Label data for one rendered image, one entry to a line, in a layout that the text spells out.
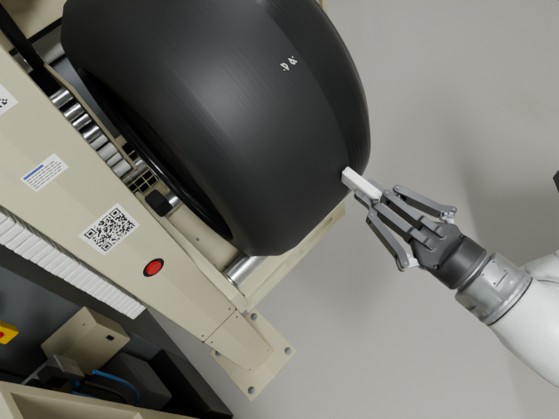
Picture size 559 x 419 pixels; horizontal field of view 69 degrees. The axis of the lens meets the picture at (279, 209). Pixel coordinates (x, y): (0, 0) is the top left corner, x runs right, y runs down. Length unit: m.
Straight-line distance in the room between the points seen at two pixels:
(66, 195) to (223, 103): 0.25
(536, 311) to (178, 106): 0.51
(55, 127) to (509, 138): 2.10
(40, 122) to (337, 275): 1.51
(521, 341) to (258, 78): 0.47
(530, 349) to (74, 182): 0.63
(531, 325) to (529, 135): 1.84
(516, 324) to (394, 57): 2.23
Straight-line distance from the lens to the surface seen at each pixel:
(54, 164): 0.60
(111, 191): 0.66
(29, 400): 0.70
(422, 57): 2.70
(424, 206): 0.66
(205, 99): 0.53
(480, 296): 0.61
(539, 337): 0.62
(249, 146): 0.54
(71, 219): 0.66
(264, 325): 1.83
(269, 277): 0.98
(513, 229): 2.07
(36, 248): 0.68
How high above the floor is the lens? 1.75
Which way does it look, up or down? 58 degrees down
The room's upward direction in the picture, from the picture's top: 19 degrees counter-clockwise
